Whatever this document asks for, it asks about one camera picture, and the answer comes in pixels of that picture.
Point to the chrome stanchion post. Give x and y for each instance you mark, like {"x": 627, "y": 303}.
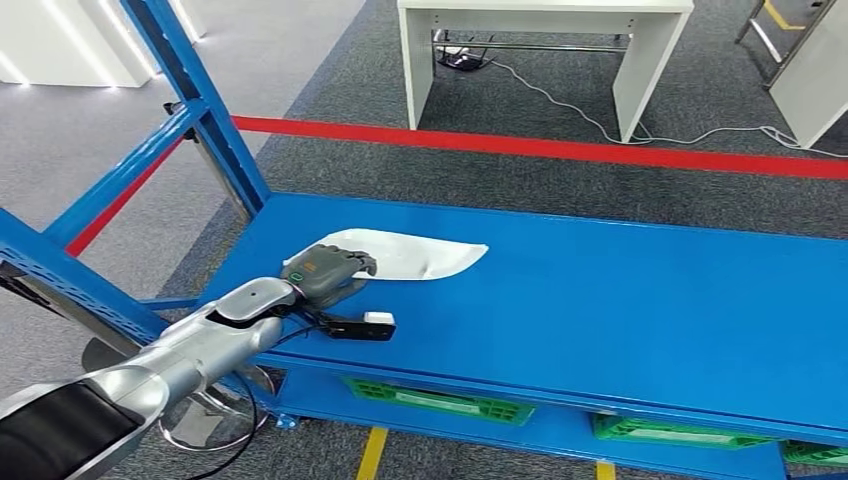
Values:
{"x": 222, "y": 175}
{"x": 79, "y": 318}

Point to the white power strip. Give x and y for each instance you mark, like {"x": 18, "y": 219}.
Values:
{"x": 464, "y": 61}

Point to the white curved plastic part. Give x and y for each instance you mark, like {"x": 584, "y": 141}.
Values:
{"x": 424, "y": 255}

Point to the short red barrier belt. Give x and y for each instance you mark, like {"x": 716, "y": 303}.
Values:
{"x": 106, "y": 218}

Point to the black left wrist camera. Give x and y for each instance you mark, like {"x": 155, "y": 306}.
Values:
{"x": 358, "y": 329}

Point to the steel table frame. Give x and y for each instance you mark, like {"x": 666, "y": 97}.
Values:
{"x": 762, "y": 36}

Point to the chrome round stanchion base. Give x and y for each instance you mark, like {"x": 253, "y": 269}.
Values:
{"x": 199, "y": 424}

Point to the green open plastic crate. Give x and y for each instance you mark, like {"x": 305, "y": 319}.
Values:
{"x": 818, "y": 454}

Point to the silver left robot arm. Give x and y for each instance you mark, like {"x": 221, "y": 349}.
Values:
{"x": 185, "y": 351}

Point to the green folded plastic crate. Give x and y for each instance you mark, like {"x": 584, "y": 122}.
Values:
{"x": 682, "y": 434}
{"x": 437, "y": 403}

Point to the white desk with steel bar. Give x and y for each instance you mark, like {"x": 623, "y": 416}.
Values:
{"x": 414, "y": 66}

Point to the blue metal shelf rack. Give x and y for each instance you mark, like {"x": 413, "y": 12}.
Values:
{"x": 596, "y": 318}

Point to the long red barrier belt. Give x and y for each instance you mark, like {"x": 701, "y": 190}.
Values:
{"x": 530, "y": 146}

